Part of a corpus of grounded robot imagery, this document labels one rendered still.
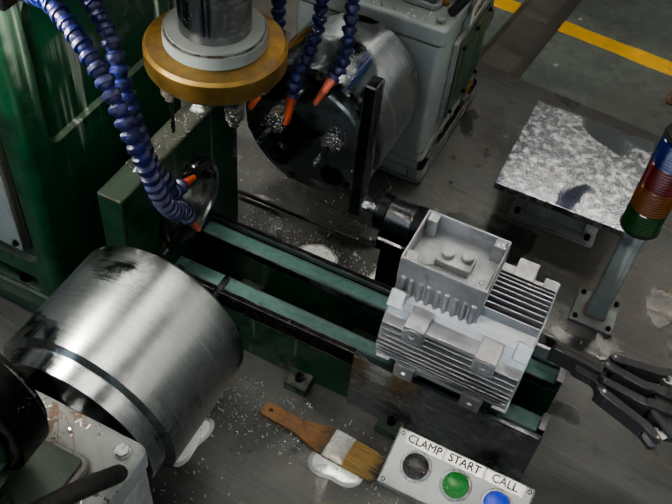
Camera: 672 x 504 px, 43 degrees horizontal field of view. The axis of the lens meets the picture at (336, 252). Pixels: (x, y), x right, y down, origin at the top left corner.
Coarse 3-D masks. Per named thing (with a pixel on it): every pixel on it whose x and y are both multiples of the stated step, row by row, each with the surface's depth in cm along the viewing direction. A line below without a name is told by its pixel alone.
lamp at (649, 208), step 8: (640, 184) 126; (640, 192) 126; (648, 192) 125; (632, 200) 129; (640, 200) 126; (648, 200) 125; (656, 200) 124; (664, 200) 124; (640, 208) 127; (648, 208) 126; (656, 208) 126; (664, 208) 126; (648, 216) 127; (656, 216) 127; (664, 216) 127
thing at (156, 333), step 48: (96, 288) 100; (144, 288) 100; (192, 288) 103; (48, 336) 95; (96, 336) 95; (144, 336) 97; (192, 336) 101; (48, 384) 95; (96, 384) 93; (144, 384) 95; (192, 384) 100; (144, 432) 96; (192, 432) 103
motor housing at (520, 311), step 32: (512, 288) 112; (544, 288) 113; (384, 320) 114; (448, 320) 112; (480, 320) 111; (512, 320) 109; (544, 320) 111; (384, 352) 118; (416, 352) 114; (448, 352) 112; (512, 352) 110; (448, 384) 117; (480, 384) 113; (512, 384) 110
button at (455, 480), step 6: (450, 474) 97; (456, 474) 97; (462, 474) 97; (444, 480) 97; (450, 480) 97; (456, 480) 97; (462, 480) 97; (444, 486) 97; (450, 486) 97; (456, 486) 97; (462, 486) 97; (468, 486) 97; (450, 492) 97; (456, 492) 97; (462, 492) 96; (456, 498) 97
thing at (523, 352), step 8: (552, 280) 117; (392, 288) 112; (552, 288) 115; (392, 296) 112; (400, 296) 112; (392, 304) 112; (400, 304) 112; (520, 344) 108; (528, 344) 110; (376, 352) 122; (520, 352) 108; (528, 352) 108; (520, 360) 108; (528, 360) 108; (496, 408) 117
